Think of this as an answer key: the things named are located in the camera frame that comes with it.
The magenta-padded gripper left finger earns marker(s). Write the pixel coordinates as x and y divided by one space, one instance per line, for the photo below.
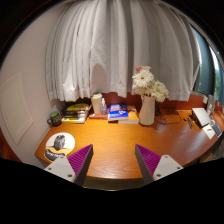
60 168

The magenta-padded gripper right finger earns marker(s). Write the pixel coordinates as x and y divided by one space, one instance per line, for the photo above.
166 166

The grey angular computer mouse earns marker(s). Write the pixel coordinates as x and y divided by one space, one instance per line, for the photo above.
59 142

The round white printed mouse pad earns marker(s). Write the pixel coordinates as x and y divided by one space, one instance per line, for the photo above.
68 146

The dark green mug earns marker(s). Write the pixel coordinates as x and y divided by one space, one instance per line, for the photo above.
55 118

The yellow and white book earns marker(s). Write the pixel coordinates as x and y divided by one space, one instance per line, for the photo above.
74 119

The small white box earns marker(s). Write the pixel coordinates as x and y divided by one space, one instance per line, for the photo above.
210 131

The white ceramic jug vase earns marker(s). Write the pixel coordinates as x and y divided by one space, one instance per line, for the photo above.
147 111

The white flat device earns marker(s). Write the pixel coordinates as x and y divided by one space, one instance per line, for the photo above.
201 116

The yellow and black book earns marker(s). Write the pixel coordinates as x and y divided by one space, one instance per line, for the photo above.
77 107

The red-brown flat book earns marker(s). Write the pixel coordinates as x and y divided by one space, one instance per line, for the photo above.
97 116

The blue cover book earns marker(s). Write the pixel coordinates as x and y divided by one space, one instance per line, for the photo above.
118 111

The beige lidded tumbler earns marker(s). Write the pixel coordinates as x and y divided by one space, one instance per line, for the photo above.
96 104

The clear spray bottle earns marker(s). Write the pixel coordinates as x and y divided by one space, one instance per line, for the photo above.
104 108

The dark teal curtain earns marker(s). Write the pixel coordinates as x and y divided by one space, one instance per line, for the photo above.
204 66

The white pleated curtain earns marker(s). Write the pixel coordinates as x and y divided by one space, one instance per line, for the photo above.
110 50

